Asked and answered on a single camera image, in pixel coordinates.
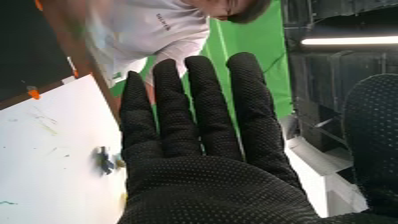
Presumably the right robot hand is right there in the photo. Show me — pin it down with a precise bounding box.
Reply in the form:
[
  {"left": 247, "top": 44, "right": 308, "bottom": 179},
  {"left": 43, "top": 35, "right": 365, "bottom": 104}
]
[{"left": 116, "top": 51, "right": 398, "bottom": 224}]

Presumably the person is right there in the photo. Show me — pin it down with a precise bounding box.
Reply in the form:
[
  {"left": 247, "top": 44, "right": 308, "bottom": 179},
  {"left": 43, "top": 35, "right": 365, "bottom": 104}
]
[{"left": 86, "top": 0, "right": 274, "bottom": 105}]

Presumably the dark mat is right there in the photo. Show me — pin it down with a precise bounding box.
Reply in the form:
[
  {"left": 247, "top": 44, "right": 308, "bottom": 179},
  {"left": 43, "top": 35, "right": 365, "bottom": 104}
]
[{"left": 0, "top": 0, "right": 78, "bottom": 102}]

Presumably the white sheet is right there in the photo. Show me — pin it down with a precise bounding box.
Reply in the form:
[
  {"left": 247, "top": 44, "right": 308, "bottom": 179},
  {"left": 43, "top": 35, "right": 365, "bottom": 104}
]
[{"left": 0, "top": 74, "right": 130, "bottom": 224}]

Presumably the ceiling light tube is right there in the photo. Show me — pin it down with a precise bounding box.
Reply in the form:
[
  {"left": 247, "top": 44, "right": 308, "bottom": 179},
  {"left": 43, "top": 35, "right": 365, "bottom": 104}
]
[{"left": 301, "top": 35, "right": 398, "bottom": 46}]

